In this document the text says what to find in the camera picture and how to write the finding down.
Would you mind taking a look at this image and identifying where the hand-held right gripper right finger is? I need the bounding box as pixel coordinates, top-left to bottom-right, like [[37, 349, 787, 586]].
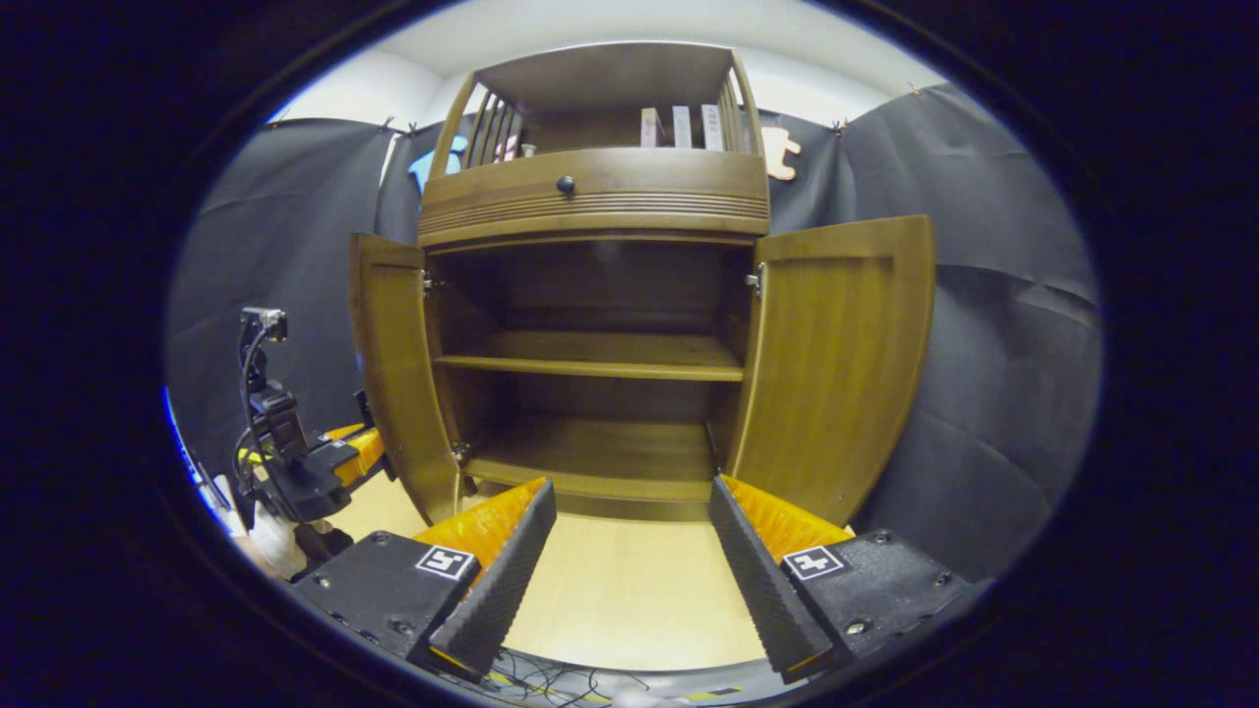
[[708, 475, 975, 684]]

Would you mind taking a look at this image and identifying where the wooden inner shelf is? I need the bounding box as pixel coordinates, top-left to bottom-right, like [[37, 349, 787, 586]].
[[433, 331, 746, 383]]

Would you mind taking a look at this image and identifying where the black backdrop cloth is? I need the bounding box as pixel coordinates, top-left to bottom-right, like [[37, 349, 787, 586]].
[[165, 84, 1103, 583]]

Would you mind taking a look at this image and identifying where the wooden double-door shoe cabinet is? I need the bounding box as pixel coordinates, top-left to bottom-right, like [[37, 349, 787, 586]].
[[349, 41, 935, 527]]

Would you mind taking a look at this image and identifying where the wooden shoe cabinet door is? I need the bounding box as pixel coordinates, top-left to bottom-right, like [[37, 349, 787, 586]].
[[349, 234, 465, 525], [728, 214, 935, 527]]

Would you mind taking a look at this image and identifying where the wooden drawer with black knob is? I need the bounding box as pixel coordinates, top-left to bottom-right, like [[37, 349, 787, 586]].
[[418, 147, 771, 248]]

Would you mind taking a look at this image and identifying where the tangle of black cables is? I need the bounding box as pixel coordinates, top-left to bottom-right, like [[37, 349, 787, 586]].
[[480, 649, 652, 705]]

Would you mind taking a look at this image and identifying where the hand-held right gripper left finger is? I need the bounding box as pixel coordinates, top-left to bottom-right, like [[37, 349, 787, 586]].
[[293, 478, 558, 681]]

